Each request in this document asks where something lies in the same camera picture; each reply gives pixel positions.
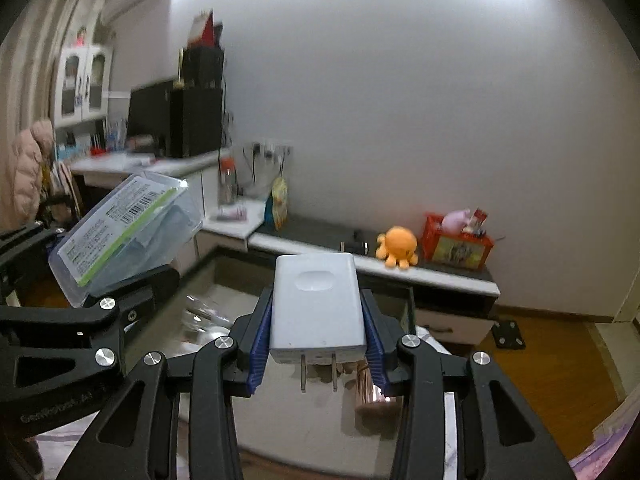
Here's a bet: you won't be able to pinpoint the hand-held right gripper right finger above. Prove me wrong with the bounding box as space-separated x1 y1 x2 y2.
359 287 576 480

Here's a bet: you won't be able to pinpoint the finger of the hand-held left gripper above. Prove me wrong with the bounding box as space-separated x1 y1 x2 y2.
0 222 66 307
0 266 180 386

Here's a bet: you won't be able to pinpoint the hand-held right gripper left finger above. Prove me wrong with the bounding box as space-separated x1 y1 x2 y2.
55 287 275 480

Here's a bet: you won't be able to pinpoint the white silver ball ornament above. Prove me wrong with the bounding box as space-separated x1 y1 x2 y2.
182 296 233 343

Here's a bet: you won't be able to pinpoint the clear plastic box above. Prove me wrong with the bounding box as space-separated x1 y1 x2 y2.
48 172 204 308

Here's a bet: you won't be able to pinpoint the white power adapter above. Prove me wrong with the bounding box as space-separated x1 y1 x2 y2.
269 253 368 393

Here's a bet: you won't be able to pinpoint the pink black storage box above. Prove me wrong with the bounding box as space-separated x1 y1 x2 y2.
172 247 418 466

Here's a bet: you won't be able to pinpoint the black office chair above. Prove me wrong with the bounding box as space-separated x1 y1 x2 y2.
37 195 76 226

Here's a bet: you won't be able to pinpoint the striped white tablecloth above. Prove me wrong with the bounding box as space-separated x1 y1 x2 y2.
30 327 451 480

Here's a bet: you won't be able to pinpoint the beige puffer jacket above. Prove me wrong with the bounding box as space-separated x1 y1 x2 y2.
10 120 56 226

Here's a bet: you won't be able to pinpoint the orange octopus plush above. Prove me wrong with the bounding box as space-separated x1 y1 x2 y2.
375 226 420 268

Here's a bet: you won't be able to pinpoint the low white side cabinet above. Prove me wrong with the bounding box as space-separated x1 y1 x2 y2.
197 195 268 261

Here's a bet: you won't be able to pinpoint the red printed crate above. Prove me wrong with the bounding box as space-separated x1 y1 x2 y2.
421 214 495 266

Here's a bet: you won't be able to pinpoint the black bathroom scale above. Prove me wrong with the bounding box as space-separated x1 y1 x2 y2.
492 321 528 351

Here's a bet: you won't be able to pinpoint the water bottle red cap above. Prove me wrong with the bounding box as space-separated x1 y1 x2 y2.
219 156 238 206

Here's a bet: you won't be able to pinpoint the yellow snack bag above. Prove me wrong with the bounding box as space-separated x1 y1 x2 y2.
264 176 291 231

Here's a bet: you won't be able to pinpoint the pink plush toy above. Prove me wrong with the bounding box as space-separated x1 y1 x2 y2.
442 208 473 233

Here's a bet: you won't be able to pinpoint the cream curtain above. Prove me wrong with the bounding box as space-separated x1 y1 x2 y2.
0 0 106 226

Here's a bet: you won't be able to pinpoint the white glass-door cabinet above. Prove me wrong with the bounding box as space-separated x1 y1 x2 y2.
52 42 113 128

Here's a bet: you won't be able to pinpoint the black computer monitor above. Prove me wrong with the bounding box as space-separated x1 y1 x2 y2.
127 80 173 156

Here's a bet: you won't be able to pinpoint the black computer tower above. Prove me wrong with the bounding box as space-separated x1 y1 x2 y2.
167 87 224 159

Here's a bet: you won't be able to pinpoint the black speaker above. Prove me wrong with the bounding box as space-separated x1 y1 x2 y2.
181 45 226 90

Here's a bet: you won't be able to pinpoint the pink quilt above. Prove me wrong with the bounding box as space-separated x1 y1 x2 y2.
570 410 636 480

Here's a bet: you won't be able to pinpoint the red desk calendar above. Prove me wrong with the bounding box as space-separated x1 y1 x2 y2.
189 10 223 48

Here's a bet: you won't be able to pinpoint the black power cable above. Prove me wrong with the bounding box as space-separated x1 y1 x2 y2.
242 142 286 196

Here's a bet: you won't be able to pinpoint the white wall power outlets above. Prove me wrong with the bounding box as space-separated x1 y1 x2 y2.
245 137 296 158

